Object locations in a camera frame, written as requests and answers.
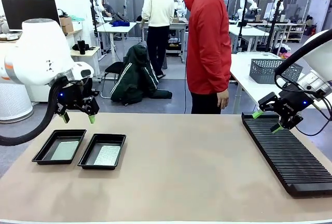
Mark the black monitor on white stand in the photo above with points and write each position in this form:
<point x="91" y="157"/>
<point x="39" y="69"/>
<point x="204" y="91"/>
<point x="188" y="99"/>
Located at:
<point x="31" y="10"/>

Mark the brown cardboard box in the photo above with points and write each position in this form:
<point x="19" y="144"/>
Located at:
<point x="66" y="24"/>

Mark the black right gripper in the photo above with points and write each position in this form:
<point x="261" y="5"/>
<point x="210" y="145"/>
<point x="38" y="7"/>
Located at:
<point x="293" y="104"/>

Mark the dark green striped jacket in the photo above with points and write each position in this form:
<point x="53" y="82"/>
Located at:
<point x="136" y="78"/>

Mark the black tumbler with straw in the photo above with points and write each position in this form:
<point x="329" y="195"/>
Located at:
<point x="81" y="46"/>

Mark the red-sleeved right forearm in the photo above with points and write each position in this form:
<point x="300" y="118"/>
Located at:
<point x="225" y="77"/>

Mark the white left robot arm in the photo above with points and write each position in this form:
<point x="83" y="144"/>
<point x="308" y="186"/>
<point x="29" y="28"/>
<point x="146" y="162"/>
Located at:
<point x="39" y="53"/>

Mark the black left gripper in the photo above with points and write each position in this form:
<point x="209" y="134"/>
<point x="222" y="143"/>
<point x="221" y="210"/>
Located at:
<point x="71" y="97"/>

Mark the blue cloth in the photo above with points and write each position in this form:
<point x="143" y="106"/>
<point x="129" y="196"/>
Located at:
<point x="119" y="23"/>

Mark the white shelf rack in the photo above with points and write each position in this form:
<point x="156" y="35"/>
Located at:
<point x="293" y="30"/>

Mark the person in red jacket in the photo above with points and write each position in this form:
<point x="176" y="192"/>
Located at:
<point x="207" y="40"/>

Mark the black plastic ESD tray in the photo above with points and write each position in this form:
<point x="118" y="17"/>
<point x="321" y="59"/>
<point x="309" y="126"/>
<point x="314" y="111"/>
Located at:
<point x="88" y="159"/>
<point x="42" y="154"/>

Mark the black slotted board rack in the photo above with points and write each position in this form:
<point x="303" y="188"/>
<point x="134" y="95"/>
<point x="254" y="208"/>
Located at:
<point x="290" y="156"/>

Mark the white background table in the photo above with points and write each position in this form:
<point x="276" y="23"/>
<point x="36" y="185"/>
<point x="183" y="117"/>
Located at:
<point x="180" y="25"/>
<point x="116" y="30"/>
<point x="249" y="30"/>

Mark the person's right hand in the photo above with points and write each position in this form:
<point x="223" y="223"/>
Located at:
<point x="223" y="100"/>

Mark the black chair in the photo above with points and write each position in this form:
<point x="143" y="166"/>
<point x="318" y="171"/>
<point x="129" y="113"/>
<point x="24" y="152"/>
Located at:
<point x="111" y="68"/>

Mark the white shallow plastic tray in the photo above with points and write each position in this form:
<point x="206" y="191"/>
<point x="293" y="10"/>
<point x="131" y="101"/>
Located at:
<point x="259" y="55"/>

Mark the large white table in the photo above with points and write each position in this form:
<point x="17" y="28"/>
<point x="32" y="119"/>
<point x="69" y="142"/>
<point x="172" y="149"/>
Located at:
<point x="249" y="89"/>

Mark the black tripod stand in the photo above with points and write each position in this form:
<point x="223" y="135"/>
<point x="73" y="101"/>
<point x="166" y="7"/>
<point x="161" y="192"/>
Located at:
<point x="275" y="24"/>
<point x="243" y="27"/>

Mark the small wooden side table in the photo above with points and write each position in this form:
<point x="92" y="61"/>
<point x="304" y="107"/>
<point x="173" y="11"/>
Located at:
<point x="86" y="53"/>

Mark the white storage box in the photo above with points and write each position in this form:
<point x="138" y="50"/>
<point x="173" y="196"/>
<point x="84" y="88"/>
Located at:
<point x="77" y="25"/>

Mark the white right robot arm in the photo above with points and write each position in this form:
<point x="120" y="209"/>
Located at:
<point x="320" y="60"/>

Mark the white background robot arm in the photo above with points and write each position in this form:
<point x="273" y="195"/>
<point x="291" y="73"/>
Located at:
<point x="180" y="5"/>
<point x="98" y="1"/>
<point x="247" y="2"/>

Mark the grey plastic mesh basket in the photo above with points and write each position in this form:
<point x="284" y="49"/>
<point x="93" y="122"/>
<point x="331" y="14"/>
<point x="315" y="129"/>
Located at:
<point x="264" y="69"/>

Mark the person in white top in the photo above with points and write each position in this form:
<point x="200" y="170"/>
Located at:
<point x="158" y="8"/>

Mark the pink bag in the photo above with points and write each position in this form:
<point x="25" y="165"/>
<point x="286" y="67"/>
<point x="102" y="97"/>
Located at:
<point x="285" y="51"/>

